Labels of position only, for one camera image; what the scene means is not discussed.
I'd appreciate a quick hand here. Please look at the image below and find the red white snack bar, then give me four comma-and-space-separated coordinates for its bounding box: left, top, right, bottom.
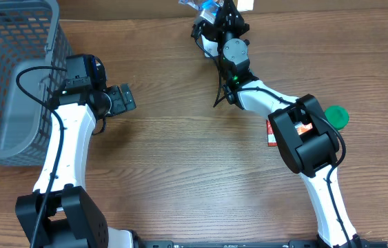
266, 120, 277, 147

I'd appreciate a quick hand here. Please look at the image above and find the grey plastic mesh basket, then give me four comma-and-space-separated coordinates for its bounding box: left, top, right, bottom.
0, 0, 73, 166

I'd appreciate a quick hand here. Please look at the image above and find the white brown snack wrapper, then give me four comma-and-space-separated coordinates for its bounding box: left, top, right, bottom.
178, 0, 255, 13

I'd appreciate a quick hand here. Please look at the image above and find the white barcode scanner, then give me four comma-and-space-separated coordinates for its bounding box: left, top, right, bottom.
201, 35, 218, 58

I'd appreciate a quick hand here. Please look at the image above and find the green lid Knorr jar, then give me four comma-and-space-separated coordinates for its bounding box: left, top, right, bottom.
325, 105, 349, 130

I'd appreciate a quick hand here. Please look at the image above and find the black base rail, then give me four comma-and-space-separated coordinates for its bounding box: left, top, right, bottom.
134, 240, 388, 248

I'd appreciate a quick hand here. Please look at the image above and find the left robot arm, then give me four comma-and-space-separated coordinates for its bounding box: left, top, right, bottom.
15, 54, 141, 248

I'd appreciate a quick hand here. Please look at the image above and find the small orange white packet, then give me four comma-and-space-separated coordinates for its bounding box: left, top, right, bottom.
295, 122, 313, 135

